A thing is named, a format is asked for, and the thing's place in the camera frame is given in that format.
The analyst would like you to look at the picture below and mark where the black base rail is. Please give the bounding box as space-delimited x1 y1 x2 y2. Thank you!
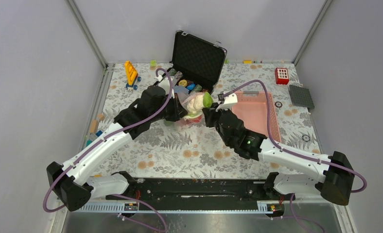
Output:
122 178 290 211

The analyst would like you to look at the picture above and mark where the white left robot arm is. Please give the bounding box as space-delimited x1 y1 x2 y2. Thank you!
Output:
43 85 185 213

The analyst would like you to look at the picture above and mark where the black poker chip case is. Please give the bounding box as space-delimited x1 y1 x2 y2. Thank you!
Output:
168 30 227 93

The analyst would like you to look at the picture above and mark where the clear pink zip top bag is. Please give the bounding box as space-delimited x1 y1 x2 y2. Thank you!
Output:
165 92 213 125

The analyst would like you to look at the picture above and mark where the pink plastic basket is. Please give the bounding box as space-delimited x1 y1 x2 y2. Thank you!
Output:
232 91 281 142

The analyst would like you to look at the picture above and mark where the red toy block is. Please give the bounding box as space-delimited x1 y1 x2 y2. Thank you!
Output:
275 67 290 85

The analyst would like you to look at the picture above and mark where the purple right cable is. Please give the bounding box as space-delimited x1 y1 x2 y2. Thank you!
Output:
220 80 368 194

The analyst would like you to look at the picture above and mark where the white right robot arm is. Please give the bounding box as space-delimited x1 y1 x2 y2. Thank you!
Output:
203 105 355 206

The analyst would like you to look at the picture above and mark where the grey building baseplate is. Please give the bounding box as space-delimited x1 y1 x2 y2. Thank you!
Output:
288 84 315 109

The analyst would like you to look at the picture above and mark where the green toy leaf vegetable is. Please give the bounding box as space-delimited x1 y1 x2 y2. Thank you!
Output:
203 92 213 108

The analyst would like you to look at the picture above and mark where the blue toy block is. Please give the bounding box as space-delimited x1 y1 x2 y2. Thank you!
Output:
86 130 103 146

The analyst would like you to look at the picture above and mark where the loose poker chip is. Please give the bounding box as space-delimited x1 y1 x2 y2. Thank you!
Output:
302 134 310 142
275 101 282 108

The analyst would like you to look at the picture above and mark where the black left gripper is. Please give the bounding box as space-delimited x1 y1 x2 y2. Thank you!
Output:
150 93 188 123

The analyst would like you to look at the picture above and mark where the yellow toy ladder cart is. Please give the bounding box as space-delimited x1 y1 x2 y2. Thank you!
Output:
124 61 141 90

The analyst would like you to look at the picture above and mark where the white toy dumpling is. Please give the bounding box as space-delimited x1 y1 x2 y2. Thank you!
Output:
184 94 204 119

